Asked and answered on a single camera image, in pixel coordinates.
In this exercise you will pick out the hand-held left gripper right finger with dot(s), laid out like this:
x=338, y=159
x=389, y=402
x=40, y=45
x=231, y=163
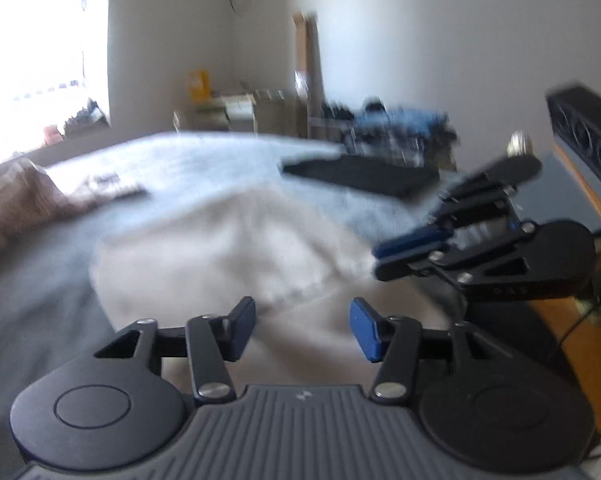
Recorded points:
x=364, y=332

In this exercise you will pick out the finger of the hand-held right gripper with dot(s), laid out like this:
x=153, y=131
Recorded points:
x=410, y=242
x=500, y=175

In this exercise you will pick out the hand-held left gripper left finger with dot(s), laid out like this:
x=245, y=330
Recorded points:
x=244, y=327

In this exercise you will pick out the beige zip hoodie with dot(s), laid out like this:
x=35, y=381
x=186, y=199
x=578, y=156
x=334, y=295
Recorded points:
x=230, y=250

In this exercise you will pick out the black folded garment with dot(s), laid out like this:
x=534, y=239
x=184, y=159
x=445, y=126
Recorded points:
x=365, y=175

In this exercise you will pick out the black speaker box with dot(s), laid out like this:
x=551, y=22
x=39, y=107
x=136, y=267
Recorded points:
x=585, y=130

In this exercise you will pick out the long cardboard box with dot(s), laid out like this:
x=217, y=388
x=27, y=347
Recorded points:
x=308, y=70

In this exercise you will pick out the grey bed blanket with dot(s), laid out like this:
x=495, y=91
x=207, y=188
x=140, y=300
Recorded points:
x=40, y=300

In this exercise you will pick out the small cream desk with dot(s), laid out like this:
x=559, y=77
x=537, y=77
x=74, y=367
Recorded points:
x=240, y=112

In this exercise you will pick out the yellow box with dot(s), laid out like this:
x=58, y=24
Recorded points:
x=200, y=86

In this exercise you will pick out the beige checked knit garment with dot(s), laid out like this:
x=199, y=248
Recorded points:
x=15, y=210

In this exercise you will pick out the box of dark items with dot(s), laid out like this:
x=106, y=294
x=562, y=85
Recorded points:
x=85, y=120

